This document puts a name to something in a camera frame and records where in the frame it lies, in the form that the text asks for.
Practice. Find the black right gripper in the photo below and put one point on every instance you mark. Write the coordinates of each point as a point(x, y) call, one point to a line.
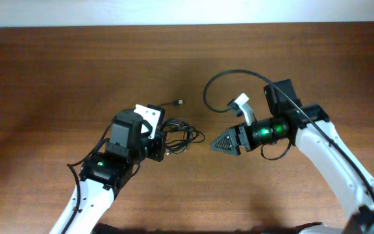
point(233, 133)

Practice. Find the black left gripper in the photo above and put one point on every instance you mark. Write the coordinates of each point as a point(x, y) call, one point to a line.
point(158, 142)

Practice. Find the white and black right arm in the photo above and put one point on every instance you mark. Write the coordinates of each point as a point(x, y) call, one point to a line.
point(311, 131)

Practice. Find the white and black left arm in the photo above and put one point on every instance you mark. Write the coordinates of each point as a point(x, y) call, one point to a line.
point(113, 161)

